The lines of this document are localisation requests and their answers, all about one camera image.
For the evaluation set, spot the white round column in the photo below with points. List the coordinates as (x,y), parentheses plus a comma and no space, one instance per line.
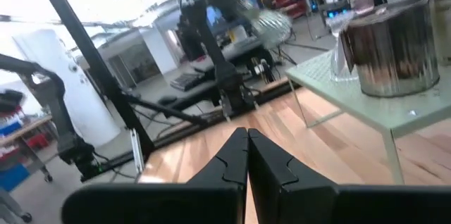
(84,104)

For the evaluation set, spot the green perforated metal stand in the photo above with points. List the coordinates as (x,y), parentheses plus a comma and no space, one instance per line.
(370,111)

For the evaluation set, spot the silver ribbed glass candle holder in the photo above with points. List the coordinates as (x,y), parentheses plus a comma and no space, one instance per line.
(273,28)

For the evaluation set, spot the black aluminium frame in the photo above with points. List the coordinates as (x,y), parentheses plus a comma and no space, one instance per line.
(91,55)

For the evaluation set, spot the black jointed arm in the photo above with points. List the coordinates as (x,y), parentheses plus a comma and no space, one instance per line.
(53,93)

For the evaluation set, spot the computer monitor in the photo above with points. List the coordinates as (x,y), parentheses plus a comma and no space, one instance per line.
(215,16)

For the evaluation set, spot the silver tin candle holder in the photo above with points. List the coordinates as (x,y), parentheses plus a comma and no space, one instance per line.
(391,48)

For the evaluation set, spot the olive green glass candle holder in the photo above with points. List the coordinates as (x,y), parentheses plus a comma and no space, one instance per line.
(444,26)

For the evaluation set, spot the grey desk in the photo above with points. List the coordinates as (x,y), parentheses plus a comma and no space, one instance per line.
(204,90)

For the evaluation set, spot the tall clear glass candle holder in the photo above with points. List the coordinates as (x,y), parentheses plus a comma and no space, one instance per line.
(338,62)

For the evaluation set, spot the black keyboard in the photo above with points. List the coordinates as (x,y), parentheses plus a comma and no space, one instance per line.
(186,81)

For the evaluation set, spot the wooden workshop table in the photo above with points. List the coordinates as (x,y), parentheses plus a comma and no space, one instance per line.
(24,129)

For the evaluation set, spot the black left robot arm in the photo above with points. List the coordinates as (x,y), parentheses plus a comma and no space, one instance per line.
(225,76)

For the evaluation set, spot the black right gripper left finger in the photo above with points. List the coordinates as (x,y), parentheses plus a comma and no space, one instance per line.
(197,203)

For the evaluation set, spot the pink glass candle holder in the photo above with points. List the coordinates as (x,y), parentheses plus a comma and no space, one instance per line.
(363,4)

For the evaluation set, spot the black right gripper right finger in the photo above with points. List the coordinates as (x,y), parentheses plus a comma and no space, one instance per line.
(317,204)

